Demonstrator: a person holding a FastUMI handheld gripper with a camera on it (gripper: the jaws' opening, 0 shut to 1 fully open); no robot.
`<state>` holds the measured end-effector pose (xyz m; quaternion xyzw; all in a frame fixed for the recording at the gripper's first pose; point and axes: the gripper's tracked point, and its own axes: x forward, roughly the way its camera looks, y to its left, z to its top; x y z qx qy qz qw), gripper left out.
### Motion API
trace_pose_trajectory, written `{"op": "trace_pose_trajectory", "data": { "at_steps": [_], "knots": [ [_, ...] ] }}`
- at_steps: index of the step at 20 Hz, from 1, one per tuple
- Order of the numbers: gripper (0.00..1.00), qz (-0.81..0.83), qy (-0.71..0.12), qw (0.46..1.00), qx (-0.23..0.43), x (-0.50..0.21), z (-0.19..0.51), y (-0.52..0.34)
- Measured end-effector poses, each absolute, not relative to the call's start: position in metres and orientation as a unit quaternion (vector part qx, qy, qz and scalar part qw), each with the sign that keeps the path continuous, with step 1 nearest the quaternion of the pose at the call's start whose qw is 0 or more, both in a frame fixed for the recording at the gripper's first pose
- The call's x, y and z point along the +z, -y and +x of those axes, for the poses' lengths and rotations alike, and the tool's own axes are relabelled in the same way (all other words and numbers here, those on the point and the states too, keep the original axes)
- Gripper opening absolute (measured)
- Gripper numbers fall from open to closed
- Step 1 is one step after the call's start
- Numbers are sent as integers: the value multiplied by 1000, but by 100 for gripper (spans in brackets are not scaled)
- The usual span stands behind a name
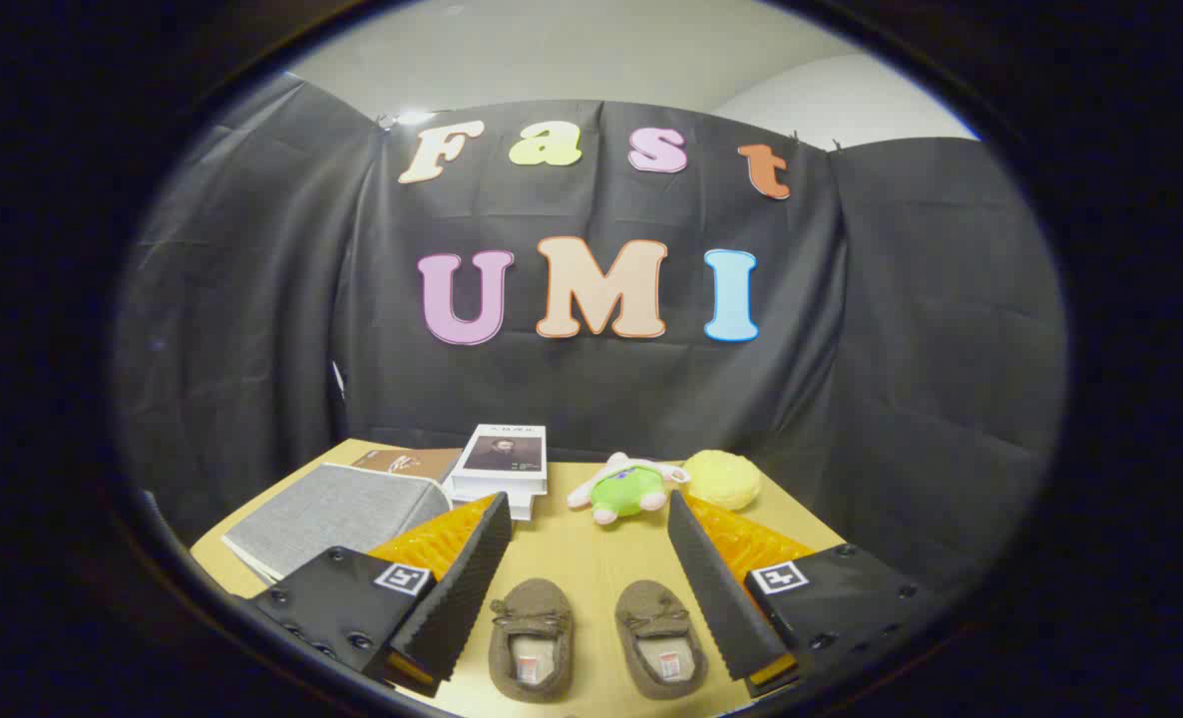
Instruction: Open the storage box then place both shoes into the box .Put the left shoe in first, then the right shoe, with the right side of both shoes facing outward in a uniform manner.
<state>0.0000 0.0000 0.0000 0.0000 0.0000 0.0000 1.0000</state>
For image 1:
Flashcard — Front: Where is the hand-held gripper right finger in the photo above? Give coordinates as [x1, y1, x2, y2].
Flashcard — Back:
[665, 490, 942, 699]

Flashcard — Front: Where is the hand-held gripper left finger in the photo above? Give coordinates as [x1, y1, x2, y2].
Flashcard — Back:
[250, 491, 514, 699]

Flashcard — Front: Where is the brown fuzzy shoe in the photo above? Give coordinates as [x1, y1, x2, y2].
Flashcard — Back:
[614, 579, 709, 700]
[488, 578, 576, 704]

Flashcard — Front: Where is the grey fabric storage box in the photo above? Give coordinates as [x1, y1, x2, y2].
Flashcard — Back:
[220, 461, 455, 586]

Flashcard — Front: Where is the yellow plush ball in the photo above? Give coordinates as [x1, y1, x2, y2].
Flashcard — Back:
[681, 450, 763, 512]

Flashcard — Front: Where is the green pink plush toy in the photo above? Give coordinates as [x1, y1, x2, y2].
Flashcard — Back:
[567, 452, 692, 527]

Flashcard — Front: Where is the brown book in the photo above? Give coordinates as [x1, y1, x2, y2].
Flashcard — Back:
[350, 447, 465, 486]

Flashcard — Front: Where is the white portrait book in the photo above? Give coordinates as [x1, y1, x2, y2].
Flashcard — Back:
[449, 424, 550, 500]

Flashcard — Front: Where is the black backdrop cloth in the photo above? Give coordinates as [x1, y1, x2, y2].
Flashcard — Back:
[113, 72, 1068, 599]

